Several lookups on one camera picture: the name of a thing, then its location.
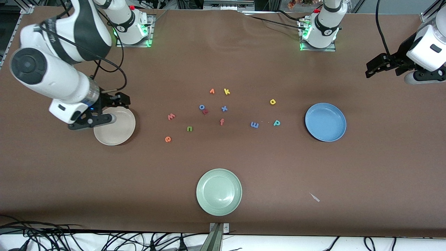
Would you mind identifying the black cable on table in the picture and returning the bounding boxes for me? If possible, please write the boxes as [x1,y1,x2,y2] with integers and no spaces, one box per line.
[244,10,304,30]

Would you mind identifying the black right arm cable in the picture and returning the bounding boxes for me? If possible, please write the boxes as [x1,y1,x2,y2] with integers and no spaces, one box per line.
[40,0,128,94]

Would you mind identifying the blue plate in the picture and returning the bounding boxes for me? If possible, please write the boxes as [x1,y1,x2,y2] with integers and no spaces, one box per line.
[305,102,347,142]

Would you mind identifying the aluminium frame rail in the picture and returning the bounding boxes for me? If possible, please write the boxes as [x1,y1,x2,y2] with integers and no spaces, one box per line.
[420,0,446,23]
[0,5,35,68]

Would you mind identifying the green plate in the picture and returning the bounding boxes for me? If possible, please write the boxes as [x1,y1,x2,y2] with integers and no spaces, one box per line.
[196,168,243,216]

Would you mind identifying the orange decorative object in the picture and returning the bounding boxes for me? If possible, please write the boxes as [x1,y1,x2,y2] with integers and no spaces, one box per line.
[287,0,314,9]

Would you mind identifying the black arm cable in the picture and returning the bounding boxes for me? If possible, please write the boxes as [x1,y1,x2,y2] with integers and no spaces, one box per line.
[375,0,392,59]
[40,0,128,94]

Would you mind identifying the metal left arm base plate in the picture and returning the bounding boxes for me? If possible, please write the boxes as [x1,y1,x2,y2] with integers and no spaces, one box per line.
[299,19,337,52]

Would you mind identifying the metal table edge bracket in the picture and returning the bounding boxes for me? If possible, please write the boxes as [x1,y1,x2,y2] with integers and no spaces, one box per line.
[200,222,230,251]

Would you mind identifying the brown table cover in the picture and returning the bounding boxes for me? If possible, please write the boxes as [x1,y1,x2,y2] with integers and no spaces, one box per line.
[0,6,446,238]

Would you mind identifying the tangled black floor cables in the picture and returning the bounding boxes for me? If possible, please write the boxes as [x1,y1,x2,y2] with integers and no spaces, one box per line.
[0,214,206,251]

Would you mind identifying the beige plate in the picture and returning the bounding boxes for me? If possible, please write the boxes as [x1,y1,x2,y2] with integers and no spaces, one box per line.
[93,106,136,146]

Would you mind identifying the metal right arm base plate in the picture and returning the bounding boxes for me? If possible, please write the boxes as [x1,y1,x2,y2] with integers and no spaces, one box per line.
[113,15,154,48]

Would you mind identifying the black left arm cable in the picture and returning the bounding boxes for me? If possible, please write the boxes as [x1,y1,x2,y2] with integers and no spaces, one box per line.
[375,0,392,59]

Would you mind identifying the grey metal box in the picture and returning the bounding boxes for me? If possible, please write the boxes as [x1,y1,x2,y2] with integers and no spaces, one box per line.
[203,0,255,10]

